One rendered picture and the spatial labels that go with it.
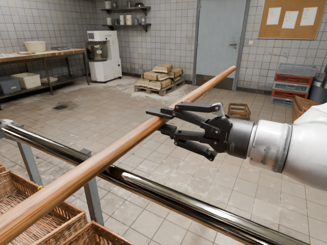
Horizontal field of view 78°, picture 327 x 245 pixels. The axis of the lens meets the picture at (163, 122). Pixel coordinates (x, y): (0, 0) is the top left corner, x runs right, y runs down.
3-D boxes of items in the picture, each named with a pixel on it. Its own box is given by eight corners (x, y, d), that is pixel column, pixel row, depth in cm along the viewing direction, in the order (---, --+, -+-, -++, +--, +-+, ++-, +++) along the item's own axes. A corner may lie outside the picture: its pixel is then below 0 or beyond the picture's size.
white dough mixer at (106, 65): (100, 85, 537) (93, 31, 481) (85, 82, 563) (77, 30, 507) (123, 78, 609) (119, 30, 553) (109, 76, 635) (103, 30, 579)
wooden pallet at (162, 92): (162, 96, 450) (162, 90, 444) (134, 91, 486) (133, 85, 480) (185, 84, 544) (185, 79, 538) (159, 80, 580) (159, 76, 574)
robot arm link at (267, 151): (277, 183, 35) (242, 172, 38) (280, 157, 42) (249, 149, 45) (291, 137, 31) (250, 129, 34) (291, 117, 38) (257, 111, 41)
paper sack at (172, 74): (173, 79, 486) (173, 72, 479) (160, 78, 504) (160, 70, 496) (184, 73, 533) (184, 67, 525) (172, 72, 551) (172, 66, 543)
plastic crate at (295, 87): (308, 93, 370) (310, 85, 363) (271, 88, 398) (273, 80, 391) (307, 88, 401) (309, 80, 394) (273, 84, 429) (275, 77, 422)
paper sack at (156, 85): (159, 91, 444) (159, 84, 437) (146, 89, 462) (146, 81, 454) (173, 84, 490) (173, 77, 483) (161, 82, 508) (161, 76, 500)
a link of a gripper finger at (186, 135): (223, 131, 43) (223, 137, 44) (176, 128, 49) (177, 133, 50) (218, 139, 40) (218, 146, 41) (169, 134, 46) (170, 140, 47)
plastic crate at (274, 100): (304, 108, 383) (307, 100, 376) (269, 103, 408) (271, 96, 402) (302, 102, 415) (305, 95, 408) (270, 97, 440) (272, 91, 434)
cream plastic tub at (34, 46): (33, 53, 427) (30, 42, 418) (22, 52, 446) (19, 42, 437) (51, 51, 461) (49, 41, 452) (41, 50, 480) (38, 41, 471)
